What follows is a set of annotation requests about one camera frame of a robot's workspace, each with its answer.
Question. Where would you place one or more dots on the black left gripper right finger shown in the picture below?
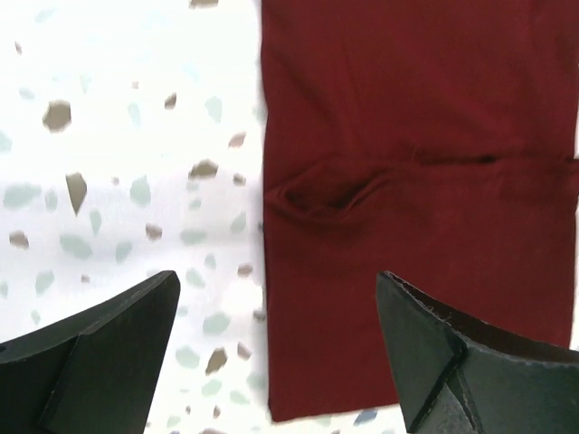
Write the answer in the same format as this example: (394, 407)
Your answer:
(456, 374)

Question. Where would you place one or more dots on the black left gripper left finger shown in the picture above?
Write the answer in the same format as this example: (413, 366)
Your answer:
(94, 372)

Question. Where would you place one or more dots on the dark red t shirt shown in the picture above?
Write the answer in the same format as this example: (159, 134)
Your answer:
(433, 139)

